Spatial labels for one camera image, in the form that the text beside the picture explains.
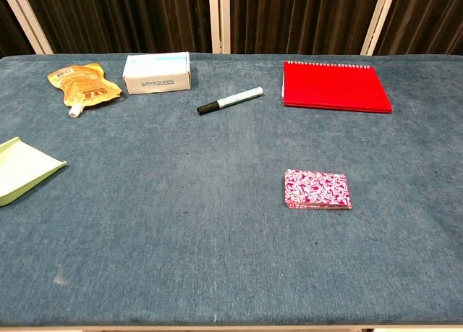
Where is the pink patterned packet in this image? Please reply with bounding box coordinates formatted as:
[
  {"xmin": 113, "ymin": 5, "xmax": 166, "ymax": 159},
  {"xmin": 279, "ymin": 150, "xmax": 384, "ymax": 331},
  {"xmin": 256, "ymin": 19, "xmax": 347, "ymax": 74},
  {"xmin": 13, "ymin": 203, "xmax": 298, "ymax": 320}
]
[
  {"xmin": 284, "ymin": 200, "xmax": 353, "ymax": 210},
  {"xmin": 284, "ymin": 169, "xmax": 353, "ymax": 206}
]

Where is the white marker with black cap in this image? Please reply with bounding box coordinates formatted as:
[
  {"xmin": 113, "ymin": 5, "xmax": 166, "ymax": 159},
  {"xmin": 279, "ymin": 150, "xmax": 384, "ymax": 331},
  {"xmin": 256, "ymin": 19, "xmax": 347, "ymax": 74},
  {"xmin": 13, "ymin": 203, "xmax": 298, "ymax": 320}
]
[{"xmin": 196, "ymin": 86, "xmax": 264, "ymax": 116}]

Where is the blue felt table cloth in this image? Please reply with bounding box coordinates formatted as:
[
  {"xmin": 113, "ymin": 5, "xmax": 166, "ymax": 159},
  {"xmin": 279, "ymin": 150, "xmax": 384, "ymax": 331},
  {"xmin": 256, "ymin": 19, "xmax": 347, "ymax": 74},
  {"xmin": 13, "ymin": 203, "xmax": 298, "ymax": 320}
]
[{"xmin": 0, "ymin": 52, "xmax": 463, "ymax": 328}]

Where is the white cardboard box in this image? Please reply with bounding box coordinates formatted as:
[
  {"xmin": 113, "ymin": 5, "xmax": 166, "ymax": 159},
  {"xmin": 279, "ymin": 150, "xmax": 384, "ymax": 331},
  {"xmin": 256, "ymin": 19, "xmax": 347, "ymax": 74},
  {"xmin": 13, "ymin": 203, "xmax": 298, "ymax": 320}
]
[{"xmin": 122, "ymin": 51, "xmax": 192, "ymax": 95}]

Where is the red spiral notebook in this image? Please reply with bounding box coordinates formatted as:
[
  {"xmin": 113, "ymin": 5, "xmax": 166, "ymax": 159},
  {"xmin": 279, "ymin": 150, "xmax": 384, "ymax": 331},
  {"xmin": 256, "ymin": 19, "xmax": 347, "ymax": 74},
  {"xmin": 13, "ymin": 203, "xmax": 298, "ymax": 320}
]
[{"xmin": 281, "ymin": 60, "xmax": 394, "ymax": 114}]

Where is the dark pleated curtain panel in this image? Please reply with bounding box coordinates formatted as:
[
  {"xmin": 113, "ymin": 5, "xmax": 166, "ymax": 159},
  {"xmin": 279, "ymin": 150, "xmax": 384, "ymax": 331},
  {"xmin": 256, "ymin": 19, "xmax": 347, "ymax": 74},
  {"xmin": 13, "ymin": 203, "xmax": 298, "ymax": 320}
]
[
  {"xmin": 0, "ymin": 0, "xmax": 35, "ymax": 58},
  {"xmin": 229, "ymin": 0, "xmax": 383, "ymax": 56},
  {"xmin": 372, "ymin": 0, "xmax": 463, "ymax": 56},
  {"xmin": 20, "ymin": 0, "xmax": 213, "ymax": 55}
]

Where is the orange spouted drink pouch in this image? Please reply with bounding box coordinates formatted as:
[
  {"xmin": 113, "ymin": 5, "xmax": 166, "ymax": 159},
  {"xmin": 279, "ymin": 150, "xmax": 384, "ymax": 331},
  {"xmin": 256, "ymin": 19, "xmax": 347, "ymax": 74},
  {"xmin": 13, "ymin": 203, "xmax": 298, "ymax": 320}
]
[{"xmin": 46, "ymin": 62, "xmax": 123, "ymax": 119}]

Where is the light green plastic dustpan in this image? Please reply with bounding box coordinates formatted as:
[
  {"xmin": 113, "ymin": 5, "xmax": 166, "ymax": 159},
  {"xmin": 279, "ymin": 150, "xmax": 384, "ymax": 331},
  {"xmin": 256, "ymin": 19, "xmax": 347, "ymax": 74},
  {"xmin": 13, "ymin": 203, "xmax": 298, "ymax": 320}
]
[{"xmin": 0, "ymin": 136, "xmax": 68, "ymax": 208}]

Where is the white metal frame post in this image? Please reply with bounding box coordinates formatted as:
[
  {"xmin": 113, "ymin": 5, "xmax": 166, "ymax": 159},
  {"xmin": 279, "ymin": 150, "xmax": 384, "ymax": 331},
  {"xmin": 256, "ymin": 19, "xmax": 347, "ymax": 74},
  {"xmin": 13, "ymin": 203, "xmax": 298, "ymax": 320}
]
[
  {"xmin": 360, "ymin": 0, "xmax": 399, "ymax": 56},
  {"xmin": 208, "ymin": 0, "xmax": 232, "ymax": 54},
  {"xmin": 0, "ymin": 0, "xmax": 54, "ymax": 55}
]

